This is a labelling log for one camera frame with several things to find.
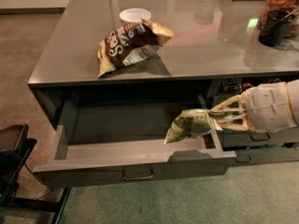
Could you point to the right bottom grey drawer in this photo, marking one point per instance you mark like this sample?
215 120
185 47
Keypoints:
266 155

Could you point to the black mesh cup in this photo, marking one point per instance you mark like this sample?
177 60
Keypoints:
276 26

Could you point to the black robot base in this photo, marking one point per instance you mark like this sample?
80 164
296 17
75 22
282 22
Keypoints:
15 148

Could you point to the brown yellow chip bag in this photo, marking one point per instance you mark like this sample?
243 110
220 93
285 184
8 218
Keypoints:
132 43

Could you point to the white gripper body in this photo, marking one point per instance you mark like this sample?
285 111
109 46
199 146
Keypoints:
267 106

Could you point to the open grey top drawer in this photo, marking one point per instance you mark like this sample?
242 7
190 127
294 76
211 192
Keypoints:
94 143

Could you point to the right middle grey drawer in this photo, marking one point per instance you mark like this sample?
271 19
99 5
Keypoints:
229 138

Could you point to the snack bags in shelf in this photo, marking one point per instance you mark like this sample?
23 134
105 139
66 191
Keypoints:
237 85

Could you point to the green jalapeno chip bag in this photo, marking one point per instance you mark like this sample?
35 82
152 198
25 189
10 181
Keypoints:
191 123

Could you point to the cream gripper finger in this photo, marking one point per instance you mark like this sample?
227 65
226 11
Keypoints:
232 104
236 122

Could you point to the glass jar of snacks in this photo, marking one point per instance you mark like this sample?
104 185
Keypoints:
286 5

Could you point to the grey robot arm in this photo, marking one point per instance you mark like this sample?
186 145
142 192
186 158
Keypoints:
267 108

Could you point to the metal drawer handle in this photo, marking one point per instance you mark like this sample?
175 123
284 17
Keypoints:
137 175

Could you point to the grey cabinet counter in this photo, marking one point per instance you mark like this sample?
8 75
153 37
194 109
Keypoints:
116 73

